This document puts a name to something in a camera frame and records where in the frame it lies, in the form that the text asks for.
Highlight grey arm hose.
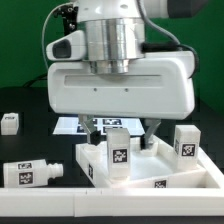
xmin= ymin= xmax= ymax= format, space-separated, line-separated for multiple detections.
xmin=136 ymin=0 xmax=200 ymax=79

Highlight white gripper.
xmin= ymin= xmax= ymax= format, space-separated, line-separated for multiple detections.
xmin=48 ymin=51 xmax=195 ymax=150

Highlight white cable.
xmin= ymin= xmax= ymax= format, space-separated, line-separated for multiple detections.
xmin=41 ymin=3 xmax=73 ymax=73

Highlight white L-shaped obstacle wall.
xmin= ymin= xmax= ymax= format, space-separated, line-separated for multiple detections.
xmin=0 ymin=151 xmax=224 ymax=217

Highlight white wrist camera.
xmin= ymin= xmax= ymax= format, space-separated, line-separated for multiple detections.
xmin=46 ymin=30 xmax=87 ymax=61

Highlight white square tabletop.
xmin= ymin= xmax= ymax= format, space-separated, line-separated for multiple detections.
xmin=76 ymin=137 xmax=207 ymax=188

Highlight paper sheet with tags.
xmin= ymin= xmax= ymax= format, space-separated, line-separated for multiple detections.
xmin=53 ymin=117 xmax=144 ymax=136

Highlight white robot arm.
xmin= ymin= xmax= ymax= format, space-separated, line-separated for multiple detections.
xmin=46 ymin=0 xmax=209 ymax=145

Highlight black camera stand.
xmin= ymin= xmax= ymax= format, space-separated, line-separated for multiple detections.
xmin=53 ymin=3 xmax=78 ymax=35

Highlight black cables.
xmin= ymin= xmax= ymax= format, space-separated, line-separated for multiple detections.
xmin=22 ymin=73 xmax=49 ymax=88

